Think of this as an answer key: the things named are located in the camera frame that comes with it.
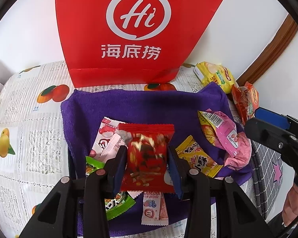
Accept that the pink yellow barcode snack packet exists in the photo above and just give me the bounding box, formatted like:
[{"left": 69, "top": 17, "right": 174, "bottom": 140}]
[{"left": 197, "top": 108, "right": 239, "bottom": 155}]

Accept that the yellow triangular snack packet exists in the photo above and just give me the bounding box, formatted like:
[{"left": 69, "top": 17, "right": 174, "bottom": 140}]
[{"left": 175, "top": 135, "right": 221, "bottom": 178}]

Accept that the brown wooden door frame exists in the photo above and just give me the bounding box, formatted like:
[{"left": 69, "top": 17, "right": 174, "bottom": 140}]
[{"left": 236, "top": 13, "right": 298, "bottom": 87}]

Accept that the grey checked cloth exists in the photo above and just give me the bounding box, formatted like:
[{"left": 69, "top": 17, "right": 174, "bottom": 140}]
[{"left": 248, "top": 141, "right": 288, "bottom": 221}]

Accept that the red orange chips bag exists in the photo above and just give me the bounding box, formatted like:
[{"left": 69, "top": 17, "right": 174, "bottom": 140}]
[{"left": 231, "top": 82, "right": 260, "bottom": 124}]

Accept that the pink strawberry snack packet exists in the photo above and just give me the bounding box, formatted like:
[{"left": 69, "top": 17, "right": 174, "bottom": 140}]
[{"left": 89, "top": 116, "right": 126, "bottom": 164}]

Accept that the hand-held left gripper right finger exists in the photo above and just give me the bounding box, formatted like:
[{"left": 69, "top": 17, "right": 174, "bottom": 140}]
[{"left": 166, "top": 146, "right": 267, "bottom": 238}]

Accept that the yellow chips bag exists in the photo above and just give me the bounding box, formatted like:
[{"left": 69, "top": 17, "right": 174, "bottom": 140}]
[{"left": 194, "top": 62, "right": 237, "bottom": 94}]

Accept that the purple towel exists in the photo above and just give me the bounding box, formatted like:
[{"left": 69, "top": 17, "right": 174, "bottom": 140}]
[{"left": 60, "top": 81, "right": 254, "bottom": 238}]

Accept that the green snack packet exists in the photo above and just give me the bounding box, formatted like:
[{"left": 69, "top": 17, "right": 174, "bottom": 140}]
[{"left": 84, "top": 156, "right": 136, "bottom": 221}]

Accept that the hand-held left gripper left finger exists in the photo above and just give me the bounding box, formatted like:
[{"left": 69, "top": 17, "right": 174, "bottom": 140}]
[{"left": 18, "top": 145, "right": 128, "bottom": 238}]

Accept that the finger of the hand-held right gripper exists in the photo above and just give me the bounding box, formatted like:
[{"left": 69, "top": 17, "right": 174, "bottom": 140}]
[
  {"left": 254, "top": 107, "right": 298, "bottom": 143},
  {"left": 245, "top": 118, "right": 298, "bottom": 171}
]

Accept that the red snack packet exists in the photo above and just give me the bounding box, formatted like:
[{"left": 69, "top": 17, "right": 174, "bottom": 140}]
[{"left": 118, "top": 123, "right": 175, "bottom": 194}]

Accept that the red paper bag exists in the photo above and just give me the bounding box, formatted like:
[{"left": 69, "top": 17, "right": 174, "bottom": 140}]
[{"left": 55, "top": 0, "right": 234, "bottom": 89}]

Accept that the fruit-print tablecloth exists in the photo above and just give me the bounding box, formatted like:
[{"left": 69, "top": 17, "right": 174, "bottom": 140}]
[{"left": 0, "top": 63, "right": 266, "bottom": 238}]

